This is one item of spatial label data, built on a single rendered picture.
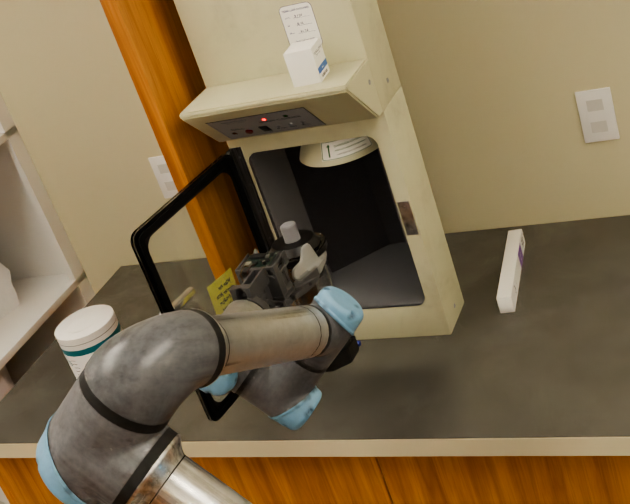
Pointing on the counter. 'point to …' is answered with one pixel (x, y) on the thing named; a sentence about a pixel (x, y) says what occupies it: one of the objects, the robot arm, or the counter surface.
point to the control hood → (289, 99)
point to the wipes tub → (86, 334)
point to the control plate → (266, 123)
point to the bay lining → (331, 202)
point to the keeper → (407, 218)
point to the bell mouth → (336, 151)
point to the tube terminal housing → (379, 324)
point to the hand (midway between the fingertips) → (298, 261)
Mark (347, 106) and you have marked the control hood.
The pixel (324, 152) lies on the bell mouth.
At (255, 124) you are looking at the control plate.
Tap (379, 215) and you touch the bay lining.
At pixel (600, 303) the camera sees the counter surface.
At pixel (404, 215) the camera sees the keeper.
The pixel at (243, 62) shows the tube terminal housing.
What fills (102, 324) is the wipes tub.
